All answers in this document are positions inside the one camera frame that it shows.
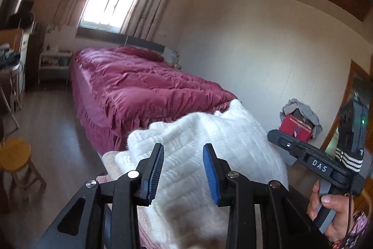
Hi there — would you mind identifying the pink folded sweater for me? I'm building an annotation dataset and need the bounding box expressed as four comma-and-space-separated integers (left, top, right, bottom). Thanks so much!
96, 175, 164, 249

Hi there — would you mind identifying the black television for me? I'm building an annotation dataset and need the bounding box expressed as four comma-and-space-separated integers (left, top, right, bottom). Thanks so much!
0, 0, 35, 29

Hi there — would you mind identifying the red fabric storage box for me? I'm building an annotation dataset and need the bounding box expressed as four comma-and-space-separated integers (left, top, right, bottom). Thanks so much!
279, 115, 314, 141

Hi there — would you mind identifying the grey garment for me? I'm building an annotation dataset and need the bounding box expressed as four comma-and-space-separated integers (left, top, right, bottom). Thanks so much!
280, 98, 323, 139

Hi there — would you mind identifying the grey plastic storage box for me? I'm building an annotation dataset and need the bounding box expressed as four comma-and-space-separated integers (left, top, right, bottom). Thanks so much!
284, 150, 298, 166

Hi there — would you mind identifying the person's right hand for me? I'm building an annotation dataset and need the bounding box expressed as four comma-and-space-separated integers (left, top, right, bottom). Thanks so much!
307, 181, 354, 243

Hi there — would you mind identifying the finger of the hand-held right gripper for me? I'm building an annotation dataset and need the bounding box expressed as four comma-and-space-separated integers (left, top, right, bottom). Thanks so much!
267, 129, 306, 163

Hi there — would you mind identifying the black cable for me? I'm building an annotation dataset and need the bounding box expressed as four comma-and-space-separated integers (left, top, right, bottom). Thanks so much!
345, 176, 365, 241

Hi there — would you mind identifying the white floral nightstand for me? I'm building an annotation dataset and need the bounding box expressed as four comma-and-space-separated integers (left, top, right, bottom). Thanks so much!
163, 48, 183, 70

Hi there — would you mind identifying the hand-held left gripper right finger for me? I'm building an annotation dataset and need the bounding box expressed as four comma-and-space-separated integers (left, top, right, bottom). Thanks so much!
202, 143, 331, 249

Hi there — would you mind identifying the person's right forearm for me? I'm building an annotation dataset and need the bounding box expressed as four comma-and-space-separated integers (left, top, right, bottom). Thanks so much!
329, 210, 370, 249

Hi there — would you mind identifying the round wooden stool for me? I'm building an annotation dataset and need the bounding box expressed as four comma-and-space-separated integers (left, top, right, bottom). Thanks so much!
0, 138, 47, 191

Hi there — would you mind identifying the wooden door with glass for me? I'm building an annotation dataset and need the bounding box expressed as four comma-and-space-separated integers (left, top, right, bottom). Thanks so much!
321, 61, 373, 156

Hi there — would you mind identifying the red ruffled quilt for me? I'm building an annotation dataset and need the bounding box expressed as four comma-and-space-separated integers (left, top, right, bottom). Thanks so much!
70, 46, 238, 154

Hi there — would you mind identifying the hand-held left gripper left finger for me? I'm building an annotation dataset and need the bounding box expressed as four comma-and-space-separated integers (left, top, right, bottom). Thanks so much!
32, 143, 165, 249

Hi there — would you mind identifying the white knit sweater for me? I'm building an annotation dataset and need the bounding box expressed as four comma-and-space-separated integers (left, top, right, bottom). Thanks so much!
115, 99, 289, 249

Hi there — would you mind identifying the dark grey headboard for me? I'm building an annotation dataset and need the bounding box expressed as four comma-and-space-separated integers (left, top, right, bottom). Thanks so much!
125, 35, 165, 55

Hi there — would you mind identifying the white open shelf nightstand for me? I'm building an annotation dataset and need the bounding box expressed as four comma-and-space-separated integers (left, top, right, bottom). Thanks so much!
38, 24, 78, 83

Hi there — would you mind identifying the wooden desk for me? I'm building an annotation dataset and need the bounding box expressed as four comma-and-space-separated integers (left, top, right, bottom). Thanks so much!
0, 28, 30, 98

